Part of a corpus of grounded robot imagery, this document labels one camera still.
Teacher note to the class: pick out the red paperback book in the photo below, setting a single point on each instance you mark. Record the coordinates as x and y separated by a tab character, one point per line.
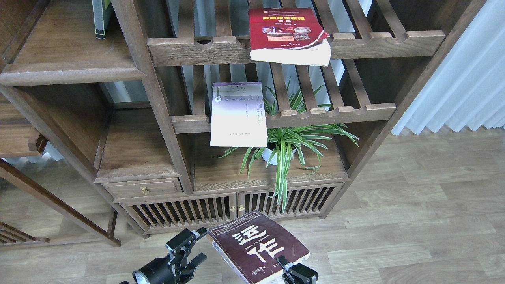
288	36

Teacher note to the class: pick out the dark maroon hardcover book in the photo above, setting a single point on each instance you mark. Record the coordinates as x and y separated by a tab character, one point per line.
250	245

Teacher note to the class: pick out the white lavender paperback book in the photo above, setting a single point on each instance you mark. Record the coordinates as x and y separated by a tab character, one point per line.
238	117

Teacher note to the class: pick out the white pleated curtain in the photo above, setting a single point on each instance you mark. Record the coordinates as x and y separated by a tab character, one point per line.
468	88

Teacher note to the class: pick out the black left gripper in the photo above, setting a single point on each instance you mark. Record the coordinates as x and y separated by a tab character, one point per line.
174	268

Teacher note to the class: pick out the green spider plant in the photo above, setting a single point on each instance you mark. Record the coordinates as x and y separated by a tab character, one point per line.
309	137

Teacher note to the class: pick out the green spine book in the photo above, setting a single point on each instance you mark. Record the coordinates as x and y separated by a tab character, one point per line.
102	11

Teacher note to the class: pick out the white plant pot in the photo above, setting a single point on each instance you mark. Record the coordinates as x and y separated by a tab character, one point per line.
271	152

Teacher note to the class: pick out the dark wooden bookshelf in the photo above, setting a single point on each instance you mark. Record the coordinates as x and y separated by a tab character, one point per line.
131	111

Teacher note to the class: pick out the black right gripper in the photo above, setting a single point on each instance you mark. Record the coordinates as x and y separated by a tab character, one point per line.
297	274

